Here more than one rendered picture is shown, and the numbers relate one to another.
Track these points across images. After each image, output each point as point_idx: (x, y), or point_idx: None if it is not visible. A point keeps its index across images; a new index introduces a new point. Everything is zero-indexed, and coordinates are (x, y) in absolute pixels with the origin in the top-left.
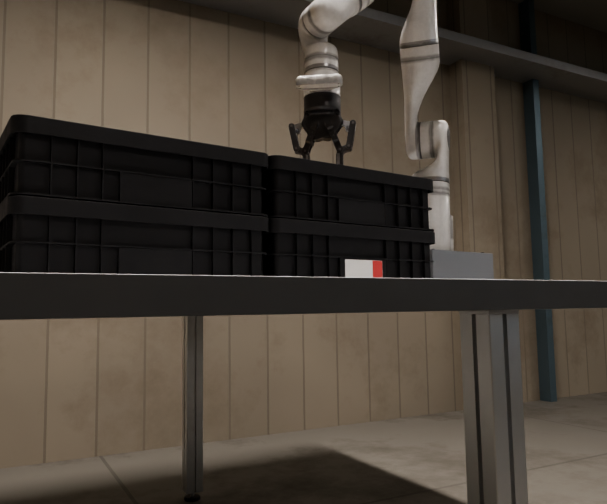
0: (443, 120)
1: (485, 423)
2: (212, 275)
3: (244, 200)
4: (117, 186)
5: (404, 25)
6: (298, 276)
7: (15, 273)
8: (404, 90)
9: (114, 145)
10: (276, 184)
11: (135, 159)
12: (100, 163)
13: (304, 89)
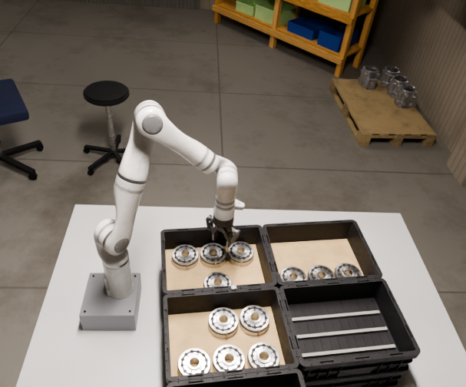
0: (108, 219)
1: None
2: (293, 210)
3: (270, 239)
4: (319, 236)
5: (148, 167)
6: (274, 210)
7: (328, 211)
8: (136, 210)
9: (323, 226)
10: (256, 235)
11: (315, 229)
12: (326, 231)
13: (238, 209)
